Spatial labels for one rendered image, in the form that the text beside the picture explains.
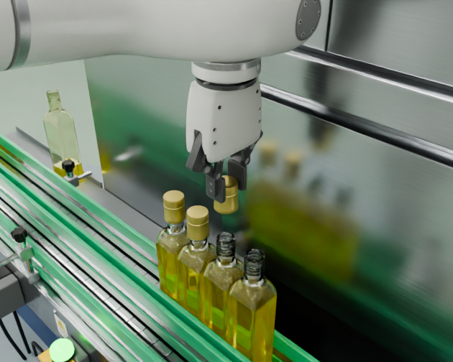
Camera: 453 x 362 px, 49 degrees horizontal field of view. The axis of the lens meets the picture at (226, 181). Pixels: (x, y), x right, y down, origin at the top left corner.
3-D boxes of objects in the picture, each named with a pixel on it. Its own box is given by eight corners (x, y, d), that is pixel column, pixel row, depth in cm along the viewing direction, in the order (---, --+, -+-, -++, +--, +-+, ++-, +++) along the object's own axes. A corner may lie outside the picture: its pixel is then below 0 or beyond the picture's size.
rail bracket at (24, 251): (43, 281, 104) (29, 231, 97) (9, 300, 100) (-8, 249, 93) (34, 272, 107) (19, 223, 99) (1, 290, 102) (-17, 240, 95)
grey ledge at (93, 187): (231, 305, 111) (231, 268, 105) (202, 328, 105) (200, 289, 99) (24, 155, 166) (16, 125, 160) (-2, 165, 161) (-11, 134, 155)
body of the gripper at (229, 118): (233, 51, 66) (232, 127, 72) (173, 71, 60) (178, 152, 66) (277, 65, 61) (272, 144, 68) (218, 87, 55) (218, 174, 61)
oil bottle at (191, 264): (223, 332, 93) (223, 244, 81) (201, 350, 89) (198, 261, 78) (202, 316, 96) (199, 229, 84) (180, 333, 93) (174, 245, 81)
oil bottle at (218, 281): (248, 350, 89) (251, 261, 78) (226, 369, 86) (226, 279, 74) (226, 332, 93) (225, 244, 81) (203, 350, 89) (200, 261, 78)
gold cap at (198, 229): (213, 233, 80) (213, 211, 77) (198, 243, 77) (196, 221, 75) (198, 223, 82) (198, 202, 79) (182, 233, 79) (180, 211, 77)
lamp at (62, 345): (79, 354, 95) (77, 344, 94) (58, 369, 92) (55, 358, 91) (67, 341, 98) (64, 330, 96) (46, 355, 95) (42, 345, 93)
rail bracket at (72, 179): (99, 201, 128) (92, 156, 121) (76, 212, 124) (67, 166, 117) (90, 195, 131) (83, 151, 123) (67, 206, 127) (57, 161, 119)
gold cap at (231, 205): (243, 206, 72) (244, 181, 70) (226, 217, 70) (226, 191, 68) (226, 197, 74) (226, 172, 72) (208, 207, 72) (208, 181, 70)
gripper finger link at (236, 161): (242, 135, 71) (241, 175, 74) (226, 143, 69) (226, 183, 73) (259, 143, 69) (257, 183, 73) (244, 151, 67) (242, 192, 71)
